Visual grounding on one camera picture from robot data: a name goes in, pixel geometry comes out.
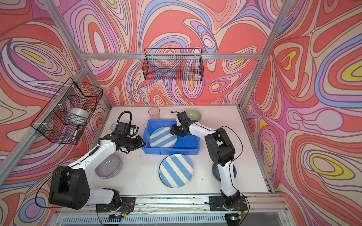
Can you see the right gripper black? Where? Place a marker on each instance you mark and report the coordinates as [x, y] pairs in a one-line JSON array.
[[174, 131]]

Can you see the dark blue bowl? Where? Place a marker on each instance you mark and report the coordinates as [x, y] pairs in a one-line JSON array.
[[216, 173]]

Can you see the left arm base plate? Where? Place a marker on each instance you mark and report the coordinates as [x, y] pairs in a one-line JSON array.
[[123, 205]]

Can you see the blue plastic bin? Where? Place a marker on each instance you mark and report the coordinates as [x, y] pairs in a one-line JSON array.
[[189, 145]]

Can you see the blue-grey translucent cup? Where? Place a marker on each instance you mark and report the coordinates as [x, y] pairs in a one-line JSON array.
[[113, 127]]

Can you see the grey lilac bowl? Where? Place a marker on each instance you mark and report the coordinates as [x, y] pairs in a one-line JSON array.
[[109, 167]]

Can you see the black wire basket on left wall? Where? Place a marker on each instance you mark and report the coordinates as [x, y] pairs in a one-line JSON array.
[[53, 125]]

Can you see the black marker pen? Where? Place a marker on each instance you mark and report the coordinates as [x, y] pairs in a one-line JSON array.
[[75, 134]]

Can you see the aluminium front rail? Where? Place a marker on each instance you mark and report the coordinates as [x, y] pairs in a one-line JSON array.
[[202, 203]]

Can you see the black wire basket on back wall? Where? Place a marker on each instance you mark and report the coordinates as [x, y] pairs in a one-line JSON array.
[[173, 64]]

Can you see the white tape roll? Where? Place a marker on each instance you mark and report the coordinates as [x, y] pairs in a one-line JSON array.
[[77, 116]]

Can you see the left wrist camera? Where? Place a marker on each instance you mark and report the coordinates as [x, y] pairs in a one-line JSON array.
[[122, 129]]

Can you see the large blue striped plate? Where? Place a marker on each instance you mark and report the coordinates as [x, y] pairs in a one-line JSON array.
[[176, 171]]

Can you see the pink translucent cup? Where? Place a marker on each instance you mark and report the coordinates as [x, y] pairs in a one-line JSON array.
[[154, 113]]

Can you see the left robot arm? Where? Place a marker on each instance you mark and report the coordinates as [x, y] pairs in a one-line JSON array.
[[69, 184]]

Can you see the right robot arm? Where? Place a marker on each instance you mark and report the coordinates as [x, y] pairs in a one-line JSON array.
[[220, 149]]

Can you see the small blue striped plate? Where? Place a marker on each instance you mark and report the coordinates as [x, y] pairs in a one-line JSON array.
[[161, 138]]

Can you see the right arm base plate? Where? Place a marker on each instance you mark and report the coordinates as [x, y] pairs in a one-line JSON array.
[[218, 203]]

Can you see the light green bowl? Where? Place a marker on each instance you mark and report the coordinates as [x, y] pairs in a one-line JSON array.
[[193, 114]]

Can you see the black wire basket on wall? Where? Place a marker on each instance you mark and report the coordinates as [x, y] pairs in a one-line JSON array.
[[53, 125], [173, 64]]

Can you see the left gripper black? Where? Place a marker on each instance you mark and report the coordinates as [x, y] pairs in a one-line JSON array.
[[139, 143]]

